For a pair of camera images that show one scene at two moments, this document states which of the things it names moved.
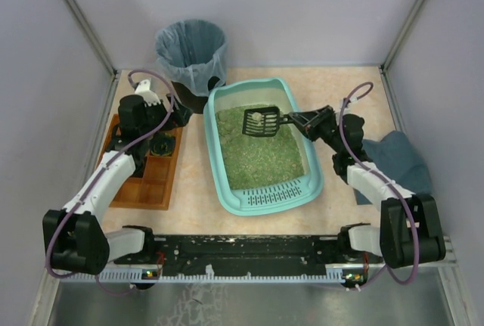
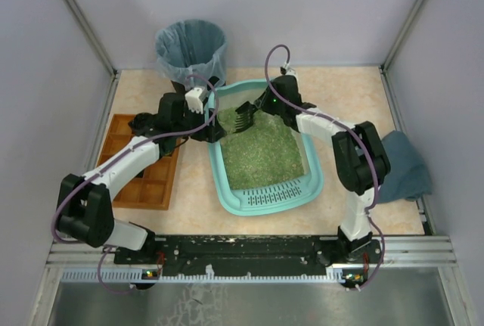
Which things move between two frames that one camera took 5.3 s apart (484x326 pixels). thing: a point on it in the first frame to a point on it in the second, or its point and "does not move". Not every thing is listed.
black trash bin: x=193 y=102 does not move
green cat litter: x=252 y=161 does not move
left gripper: x=169 y=110 to x=209 y=129
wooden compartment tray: x=154 y=190 does not move
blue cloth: x=395 y=156 does not move
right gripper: x=322 y=122 to x=265 y=103
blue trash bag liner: x=190 y=54 does not move
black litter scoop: x=263 y=122 to x=244 y=118
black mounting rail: x=244 y=254 does not move
